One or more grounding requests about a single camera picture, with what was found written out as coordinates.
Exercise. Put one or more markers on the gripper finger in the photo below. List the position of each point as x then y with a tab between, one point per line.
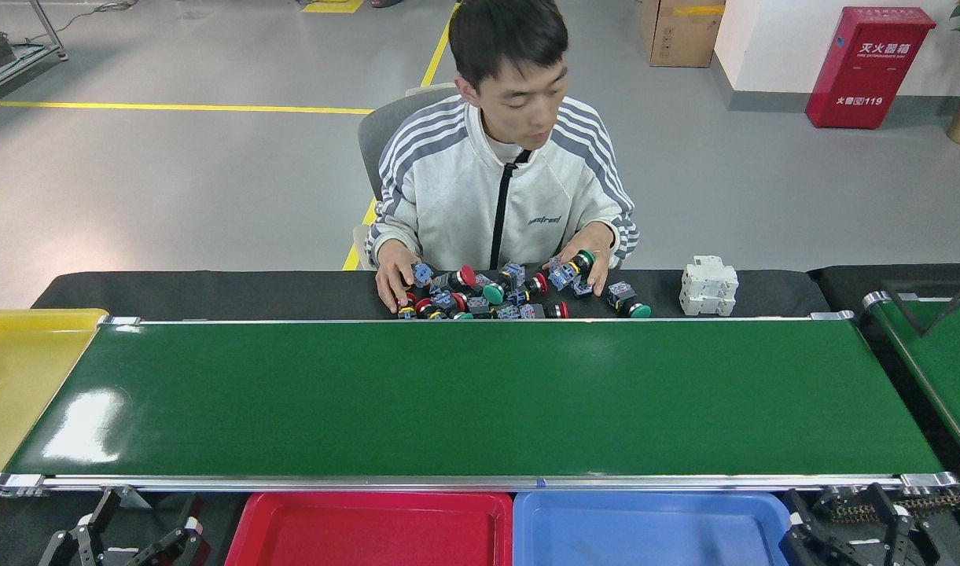
185	542
892	542
802	550
82	542

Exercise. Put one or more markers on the red mushroom push button switch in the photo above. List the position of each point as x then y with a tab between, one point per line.
467	276
539	283
406	310
581	287
561	310
423	306
458	302

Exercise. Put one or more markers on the push button switch blue contacts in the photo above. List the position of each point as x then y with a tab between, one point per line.
509	312

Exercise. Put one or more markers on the blue plastic tray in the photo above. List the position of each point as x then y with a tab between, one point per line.
645	534

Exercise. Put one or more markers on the yellow plastic tray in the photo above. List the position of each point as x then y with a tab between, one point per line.
23	393

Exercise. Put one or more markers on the short green conveyor belt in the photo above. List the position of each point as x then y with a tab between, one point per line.
951	377

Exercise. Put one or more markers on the red plastic tray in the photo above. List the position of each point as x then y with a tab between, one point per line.
369	534

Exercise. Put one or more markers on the long green conveyor belt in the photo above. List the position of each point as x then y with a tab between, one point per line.
448	393

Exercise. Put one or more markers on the person's right hand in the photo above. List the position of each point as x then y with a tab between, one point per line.
393	271

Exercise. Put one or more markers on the person's left hand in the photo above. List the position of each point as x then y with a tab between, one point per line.
601	244

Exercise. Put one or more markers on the grey office chair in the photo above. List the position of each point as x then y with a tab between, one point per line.
373	134

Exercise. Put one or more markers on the person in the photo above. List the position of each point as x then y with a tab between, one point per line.
464	181

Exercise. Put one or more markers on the red fire extinguisher cabinet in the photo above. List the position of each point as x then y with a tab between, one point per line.
869	71

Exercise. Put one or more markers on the silver metal rack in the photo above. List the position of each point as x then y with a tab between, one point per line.
47	31

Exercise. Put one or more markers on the brown cardboard box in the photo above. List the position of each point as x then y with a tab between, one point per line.
684	35

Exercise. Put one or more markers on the black metal bracket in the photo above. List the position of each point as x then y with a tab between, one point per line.
925	328

